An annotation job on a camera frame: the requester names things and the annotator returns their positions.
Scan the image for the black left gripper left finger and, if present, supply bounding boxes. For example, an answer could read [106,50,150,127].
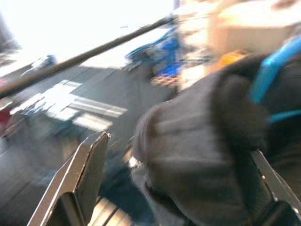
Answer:
[27,131,111,226]

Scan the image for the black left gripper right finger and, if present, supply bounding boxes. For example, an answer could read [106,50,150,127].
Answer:
[249,150,301,212]

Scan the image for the plain black garment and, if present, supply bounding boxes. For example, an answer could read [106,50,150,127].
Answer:
[134,53,301,226]

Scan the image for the blue plastic hanger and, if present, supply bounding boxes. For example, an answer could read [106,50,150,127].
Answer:
[249,39,301,125]

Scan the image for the black metal clothes rack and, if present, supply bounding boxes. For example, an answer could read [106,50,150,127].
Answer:
[0,16,178,99]

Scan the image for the blue garment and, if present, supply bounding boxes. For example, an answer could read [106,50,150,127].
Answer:
[124,30,185,78]

